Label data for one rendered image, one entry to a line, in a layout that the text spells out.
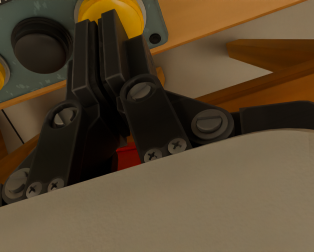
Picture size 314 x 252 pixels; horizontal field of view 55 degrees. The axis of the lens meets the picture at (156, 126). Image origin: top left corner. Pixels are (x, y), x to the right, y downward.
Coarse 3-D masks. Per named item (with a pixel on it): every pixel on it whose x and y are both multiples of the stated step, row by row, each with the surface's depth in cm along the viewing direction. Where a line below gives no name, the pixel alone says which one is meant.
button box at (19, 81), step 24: (0, 0) 13; (24, 0) 13; (48, 0) 13; (72, 0) 13; (144, 0) 14; (0, 24) 14; (24, 24) 13; (48, 24) 14; (72, 24) 14; (144, 24) 14; (0, 48) 14; (72, 48) 15; (24, 72) 16; (0, 96) 17
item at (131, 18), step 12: (84, 0) 13; (96, 0) 13; (108, 0) 12; (120, 0) 12; (132, 0) 13; (84, 12) 13; (96, 12) 13; (120, 12) 13; (132, 12) 13; (132, 24) 13; (132, 36) 14
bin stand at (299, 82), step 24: (240, 48) 80; (264, 48) 59; (288, 48) 47; (312, 48) 40; (288, 72) 30; (312, 72) 27; (216, 96) 30; (240, 96) 28; (264, 96) 27; (288, 96) 27; (312, 96) 27
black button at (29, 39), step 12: (36, 24) 13; (24, 36) 13; (36, 36) 13; (48, 36) 13; (60, 36) 14; (24, 48) 13; (36, 48) 13; (48, 48) 13; (60, 48) 14; (24, 60) 14; (36, 60) 14; (48, 60) 14; (60, 60) 14; (36, 72) 14; (48, 72) 15
